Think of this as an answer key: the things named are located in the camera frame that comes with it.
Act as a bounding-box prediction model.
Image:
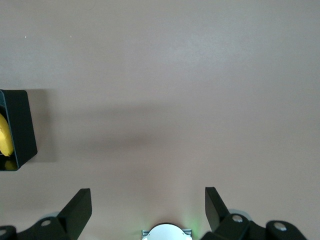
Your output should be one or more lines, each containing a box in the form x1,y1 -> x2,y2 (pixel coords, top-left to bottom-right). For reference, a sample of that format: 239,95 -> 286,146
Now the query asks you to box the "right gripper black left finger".
0,188 -> 93,240

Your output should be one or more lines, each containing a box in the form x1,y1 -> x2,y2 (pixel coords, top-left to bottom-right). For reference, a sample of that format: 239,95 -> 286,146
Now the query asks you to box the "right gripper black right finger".
199,186 -> 311,240

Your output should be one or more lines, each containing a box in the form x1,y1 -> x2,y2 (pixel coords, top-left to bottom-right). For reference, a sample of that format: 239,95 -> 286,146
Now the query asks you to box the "yellow banana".
0,112 -> 15,158

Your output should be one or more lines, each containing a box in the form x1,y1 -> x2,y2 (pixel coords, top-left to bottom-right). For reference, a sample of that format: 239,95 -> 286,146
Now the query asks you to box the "black rectangular plastic box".
0,89 -> 38,172

